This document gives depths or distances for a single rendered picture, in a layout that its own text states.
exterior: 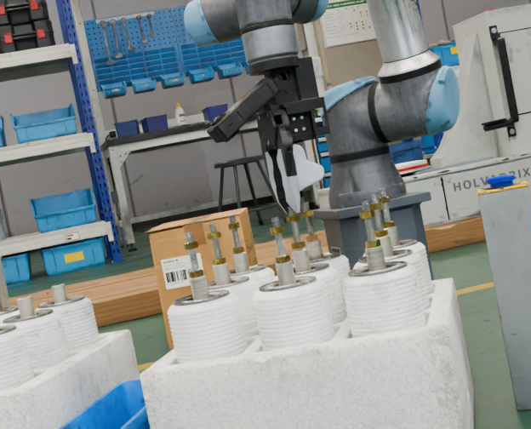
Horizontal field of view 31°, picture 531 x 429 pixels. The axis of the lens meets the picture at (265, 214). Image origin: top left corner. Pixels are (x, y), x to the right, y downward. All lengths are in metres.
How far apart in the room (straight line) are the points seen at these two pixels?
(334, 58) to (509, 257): 6.40
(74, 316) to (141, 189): 8.03
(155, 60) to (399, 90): 5.57
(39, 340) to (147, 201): 8.14
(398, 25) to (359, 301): 0.69
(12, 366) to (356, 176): 0.77
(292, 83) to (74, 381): 0.53
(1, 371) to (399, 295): 0.55
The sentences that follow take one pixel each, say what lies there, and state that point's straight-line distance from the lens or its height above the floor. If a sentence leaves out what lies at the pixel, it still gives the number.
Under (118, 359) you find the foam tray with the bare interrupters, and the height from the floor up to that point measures 0.14.
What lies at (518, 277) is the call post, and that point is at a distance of 1.39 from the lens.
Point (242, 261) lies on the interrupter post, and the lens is 1.50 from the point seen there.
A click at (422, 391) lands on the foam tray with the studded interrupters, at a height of 0.11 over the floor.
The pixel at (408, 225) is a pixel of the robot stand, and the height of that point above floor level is 0.24.
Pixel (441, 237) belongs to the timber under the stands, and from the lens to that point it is 3.38.
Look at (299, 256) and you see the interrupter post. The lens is 1.35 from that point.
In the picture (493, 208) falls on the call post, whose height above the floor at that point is 0.29.
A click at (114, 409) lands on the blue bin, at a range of 1.49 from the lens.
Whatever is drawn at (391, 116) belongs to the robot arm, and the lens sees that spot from 1.79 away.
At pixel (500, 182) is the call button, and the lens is 1.39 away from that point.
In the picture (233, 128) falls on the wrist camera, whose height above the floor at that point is 0.46.
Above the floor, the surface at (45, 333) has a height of 0.23.
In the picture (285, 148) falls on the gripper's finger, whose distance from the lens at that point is 1.31.
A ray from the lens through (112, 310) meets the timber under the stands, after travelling 3.13.
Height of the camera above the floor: 0.41
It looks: 3 degrees down
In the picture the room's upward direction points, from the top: 11 degrees counter-clockwise
